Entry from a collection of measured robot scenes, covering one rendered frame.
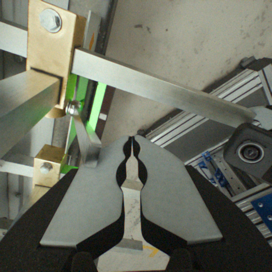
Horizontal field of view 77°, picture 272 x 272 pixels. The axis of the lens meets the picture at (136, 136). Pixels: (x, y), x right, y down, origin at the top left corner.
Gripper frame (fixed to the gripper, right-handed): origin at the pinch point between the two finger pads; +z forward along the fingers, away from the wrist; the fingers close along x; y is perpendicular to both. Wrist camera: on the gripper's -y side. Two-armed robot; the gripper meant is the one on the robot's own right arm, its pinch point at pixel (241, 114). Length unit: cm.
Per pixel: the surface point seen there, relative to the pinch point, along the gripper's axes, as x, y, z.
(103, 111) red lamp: -12.7, -23.2, 12.4
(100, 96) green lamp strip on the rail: -9.3, -24.8, 12.4
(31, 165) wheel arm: -23.6, -33.8, 0.6
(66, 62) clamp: -0.3, -28.3, -4.5
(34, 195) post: -27.4, -31.3, -3.2
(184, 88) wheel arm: 1.3, -12.9, -3.5
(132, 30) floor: 7, -22, 83
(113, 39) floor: -1, -30, 83
